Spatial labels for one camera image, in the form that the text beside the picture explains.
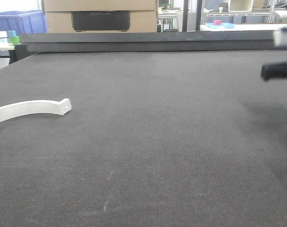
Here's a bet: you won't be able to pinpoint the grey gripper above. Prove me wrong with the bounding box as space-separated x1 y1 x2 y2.
260 26 287 81

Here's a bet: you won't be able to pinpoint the dark grey stacked boards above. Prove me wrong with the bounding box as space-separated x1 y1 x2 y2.
20 30 287 53

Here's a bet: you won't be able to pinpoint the white side table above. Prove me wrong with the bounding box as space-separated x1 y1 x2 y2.
200 24 287 31

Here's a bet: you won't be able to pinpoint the pink cube on tray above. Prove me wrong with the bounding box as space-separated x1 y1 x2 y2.
213 20 222 26

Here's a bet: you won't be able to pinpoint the light blue tray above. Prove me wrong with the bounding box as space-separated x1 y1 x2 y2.
206 22 235 29

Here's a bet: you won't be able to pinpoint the large cardboard box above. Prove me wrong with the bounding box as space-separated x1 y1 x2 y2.
42 0 158 34

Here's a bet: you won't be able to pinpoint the black device in box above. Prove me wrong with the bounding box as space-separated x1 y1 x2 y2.
71 11 130 31

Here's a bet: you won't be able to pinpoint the blue plastic crate far left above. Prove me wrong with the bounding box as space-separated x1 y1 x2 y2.
0 10 47 34

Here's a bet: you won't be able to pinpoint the green small cup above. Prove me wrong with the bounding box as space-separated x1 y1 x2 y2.
10 36 19 45

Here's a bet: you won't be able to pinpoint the light blue small block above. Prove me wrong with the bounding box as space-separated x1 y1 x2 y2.
7 30 17 38

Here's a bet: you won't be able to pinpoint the white paper cup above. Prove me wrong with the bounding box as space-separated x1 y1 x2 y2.
0 31 8 46

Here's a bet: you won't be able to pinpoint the aluminium frame shelving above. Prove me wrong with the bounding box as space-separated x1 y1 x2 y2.
201 0 276 25

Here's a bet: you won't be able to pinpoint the white curved plastic bracket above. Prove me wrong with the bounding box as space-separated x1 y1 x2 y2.
0 98 72 122

